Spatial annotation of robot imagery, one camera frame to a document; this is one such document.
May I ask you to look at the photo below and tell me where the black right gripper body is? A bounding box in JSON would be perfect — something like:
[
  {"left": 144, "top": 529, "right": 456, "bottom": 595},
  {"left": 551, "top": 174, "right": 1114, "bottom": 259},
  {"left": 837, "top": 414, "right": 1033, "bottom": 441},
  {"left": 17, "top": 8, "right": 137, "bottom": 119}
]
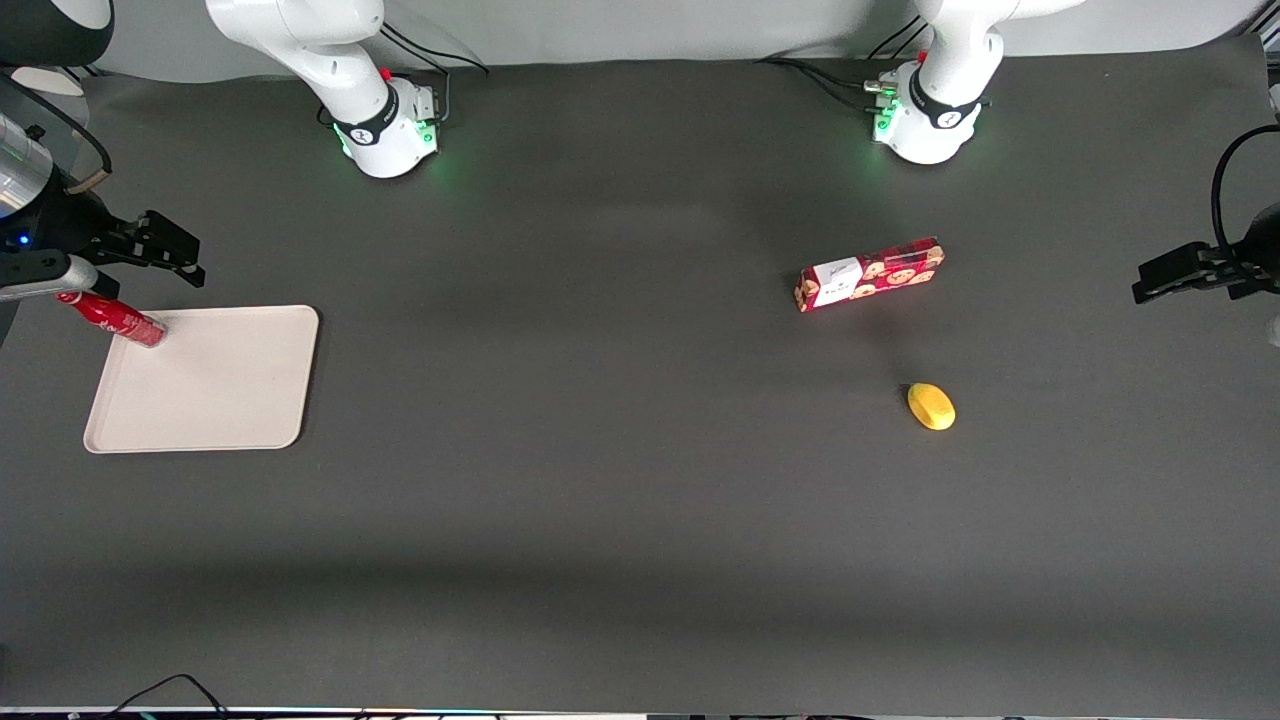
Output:
[{"left": 0, "top": 190, "right": 111, "bottom": 271}]

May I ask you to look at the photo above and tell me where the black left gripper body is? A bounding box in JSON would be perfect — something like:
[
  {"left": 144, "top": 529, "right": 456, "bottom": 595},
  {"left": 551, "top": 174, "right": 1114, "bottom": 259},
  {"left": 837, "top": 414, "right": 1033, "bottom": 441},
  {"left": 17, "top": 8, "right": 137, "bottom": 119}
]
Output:
[{"left": 1212, "top": 203, "right": 1280, "bottom": 301}]

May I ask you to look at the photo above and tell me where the red coke bottle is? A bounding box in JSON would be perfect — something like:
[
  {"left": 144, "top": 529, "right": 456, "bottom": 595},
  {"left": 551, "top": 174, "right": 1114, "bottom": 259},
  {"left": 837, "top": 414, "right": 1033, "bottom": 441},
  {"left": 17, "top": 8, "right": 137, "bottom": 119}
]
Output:
[{"left": 56, "top": 290, "right": 168, "bottom": 349}]

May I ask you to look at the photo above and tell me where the beige plastic tray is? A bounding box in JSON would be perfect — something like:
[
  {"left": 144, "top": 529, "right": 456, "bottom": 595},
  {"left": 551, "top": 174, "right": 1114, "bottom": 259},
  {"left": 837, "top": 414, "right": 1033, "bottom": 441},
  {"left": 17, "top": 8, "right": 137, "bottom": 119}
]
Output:
[{"left": 83, "top": 305, "right": 321, "bottom": 455}]

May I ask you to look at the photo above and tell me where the white oval disc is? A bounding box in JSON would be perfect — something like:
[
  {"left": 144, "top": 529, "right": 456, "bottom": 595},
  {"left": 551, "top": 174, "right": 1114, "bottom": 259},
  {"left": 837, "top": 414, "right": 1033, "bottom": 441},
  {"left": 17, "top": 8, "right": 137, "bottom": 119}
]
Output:
[{"left": 12, "top": 67, "right": 87, "bottom": 98}]

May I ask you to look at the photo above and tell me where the yellow lemon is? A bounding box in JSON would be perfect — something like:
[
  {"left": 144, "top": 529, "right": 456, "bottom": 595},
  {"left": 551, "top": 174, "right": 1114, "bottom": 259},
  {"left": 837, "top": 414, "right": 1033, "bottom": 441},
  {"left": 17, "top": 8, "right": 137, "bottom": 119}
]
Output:
[{"left": 907, "top": 382, "right": 957, "bottom": 432}]

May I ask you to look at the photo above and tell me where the red plaid cookie box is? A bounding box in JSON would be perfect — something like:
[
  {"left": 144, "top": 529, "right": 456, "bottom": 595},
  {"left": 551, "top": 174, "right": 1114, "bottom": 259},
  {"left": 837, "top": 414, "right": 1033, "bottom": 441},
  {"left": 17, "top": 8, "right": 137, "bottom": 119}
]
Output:
[{"left": 794, "top": 236, "right": 946, "bottom": 314}]

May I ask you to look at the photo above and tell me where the dark grey table mat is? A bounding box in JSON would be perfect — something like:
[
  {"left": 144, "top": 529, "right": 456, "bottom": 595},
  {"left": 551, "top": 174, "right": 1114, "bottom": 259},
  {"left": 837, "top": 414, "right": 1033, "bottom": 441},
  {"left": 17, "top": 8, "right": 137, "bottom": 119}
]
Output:
[{"left": 0, "top": 33, "right": 1280, "bottom": 717}]

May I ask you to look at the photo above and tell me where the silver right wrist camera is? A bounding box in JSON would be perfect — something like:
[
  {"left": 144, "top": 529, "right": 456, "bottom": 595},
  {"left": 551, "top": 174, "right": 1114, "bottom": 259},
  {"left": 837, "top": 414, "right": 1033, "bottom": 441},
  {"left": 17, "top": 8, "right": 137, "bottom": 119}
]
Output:
[{"left": 0, "top": 254, "right": 99, "bottom": 303}]

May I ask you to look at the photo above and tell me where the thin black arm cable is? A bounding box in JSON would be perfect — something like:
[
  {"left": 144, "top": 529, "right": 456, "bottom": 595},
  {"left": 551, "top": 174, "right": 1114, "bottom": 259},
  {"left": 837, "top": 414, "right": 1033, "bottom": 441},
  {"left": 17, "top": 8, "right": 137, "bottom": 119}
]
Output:
[{"left": 0, "top": 72, "right": 113, "bottom": 196}]

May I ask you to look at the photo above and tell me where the black looped cable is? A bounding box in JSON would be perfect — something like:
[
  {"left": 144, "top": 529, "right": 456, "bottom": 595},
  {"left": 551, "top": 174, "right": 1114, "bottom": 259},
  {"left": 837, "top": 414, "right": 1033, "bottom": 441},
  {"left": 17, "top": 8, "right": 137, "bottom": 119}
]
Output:
[{"left": 1211, "top": 124, "right": 1280, "bottom": 263}]

